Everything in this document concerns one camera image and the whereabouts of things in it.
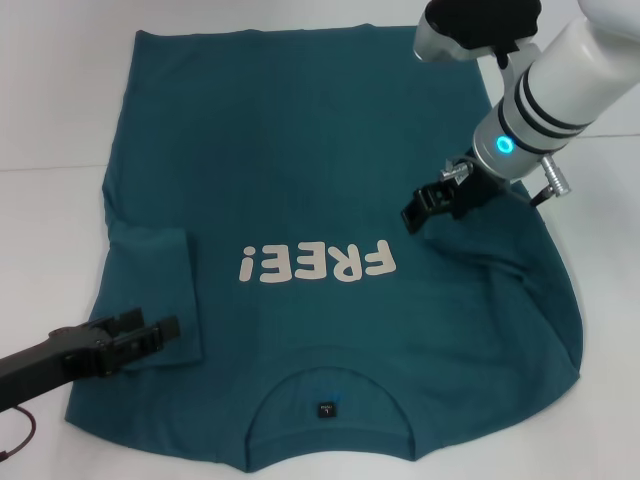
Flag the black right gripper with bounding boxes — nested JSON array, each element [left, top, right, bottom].
[[400, 154, 509, 236]]

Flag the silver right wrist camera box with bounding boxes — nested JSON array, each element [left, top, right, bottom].
[[412, 0, 544, 65]]

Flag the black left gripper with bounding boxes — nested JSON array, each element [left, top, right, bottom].
[[0, 308, 182, 407]]

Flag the teal T-shirt with FREE print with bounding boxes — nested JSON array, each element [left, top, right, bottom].
[[62, 18, 586, 475]]

